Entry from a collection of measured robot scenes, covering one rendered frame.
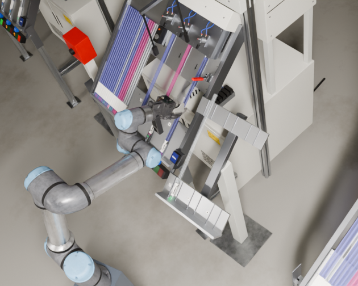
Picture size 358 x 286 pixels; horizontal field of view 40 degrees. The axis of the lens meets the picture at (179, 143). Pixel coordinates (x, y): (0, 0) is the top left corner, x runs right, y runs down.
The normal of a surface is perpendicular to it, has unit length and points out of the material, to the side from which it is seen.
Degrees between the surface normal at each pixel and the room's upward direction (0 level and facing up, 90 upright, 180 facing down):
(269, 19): 90
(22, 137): 0
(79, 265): 7
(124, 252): 0
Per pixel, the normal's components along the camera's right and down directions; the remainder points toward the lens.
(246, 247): -0.20, -0.55
